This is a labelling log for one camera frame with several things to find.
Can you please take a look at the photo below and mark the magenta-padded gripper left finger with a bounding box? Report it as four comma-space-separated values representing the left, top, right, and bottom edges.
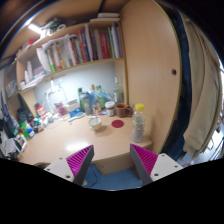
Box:
44, 144, 96, 187

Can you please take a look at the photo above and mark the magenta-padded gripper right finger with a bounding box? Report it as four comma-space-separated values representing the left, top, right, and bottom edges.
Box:
129, 143, 184, 186

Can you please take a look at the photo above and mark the clear yellow-capped drink bottle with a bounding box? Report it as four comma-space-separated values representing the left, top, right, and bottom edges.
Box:
131, 103, 147, 144

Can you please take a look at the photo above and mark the cream ceramic mug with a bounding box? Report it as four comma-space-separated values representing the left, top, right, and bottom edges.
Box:
88, 117, 103, 131

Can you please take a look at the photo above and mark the flat round red coaster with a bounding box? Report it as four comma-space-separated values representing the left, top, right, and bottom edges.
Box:
111, 119, 125, 129

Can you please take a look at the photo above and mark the pink packet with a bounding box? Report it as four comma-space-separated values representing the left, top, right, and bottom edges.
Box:
54, 102, 67, 117

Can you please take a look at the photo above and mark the green plastic bottle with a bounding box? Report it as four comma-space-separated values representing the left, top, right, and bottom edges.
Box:
19, 122, 31, 139

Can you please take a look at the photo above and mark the blue and white carton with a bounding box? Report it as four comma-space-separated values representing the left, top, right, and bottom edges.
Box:
66, 99, 81, 116

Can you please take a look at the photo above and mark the brown mug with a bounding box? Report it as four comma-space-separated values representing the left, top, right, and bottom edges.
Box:
115, 102, 135, 118

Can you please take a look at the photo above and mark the red and white can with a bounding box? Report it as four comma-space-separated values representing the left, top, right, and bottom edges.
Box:
35, 104, 47, 118

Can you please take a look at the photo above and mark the grey shaker bottle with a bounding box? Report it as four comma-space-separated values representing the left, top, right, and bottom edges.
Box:
79, 91, 93, 115

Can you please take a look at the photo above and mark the green glass bottle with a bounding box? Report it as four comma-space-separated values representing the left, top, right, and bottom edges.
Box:
77, 87, 84, 113

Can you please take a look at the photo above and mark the brown jar with white lid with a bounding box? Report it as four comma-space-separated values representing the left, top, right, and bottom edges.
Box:
104, 101, 116, 117

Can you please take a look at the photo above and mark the beige curtain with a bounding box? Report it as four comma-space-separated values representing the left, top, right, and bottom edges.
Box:
182, 19, 224, 158

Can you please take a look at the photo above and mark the clear glass bottle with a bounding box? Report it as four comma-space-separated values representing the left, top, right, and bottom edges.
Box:
113, 78, 125, 104

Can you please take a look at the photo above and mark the wooden shelf unit with books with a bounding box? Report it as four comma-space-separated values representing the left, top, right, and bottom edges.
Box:
13, 12, 129, 98

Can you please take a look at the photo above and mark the white tube light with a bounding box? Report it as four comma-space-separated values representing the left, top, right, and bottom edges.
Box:
27, 22, 43, 36

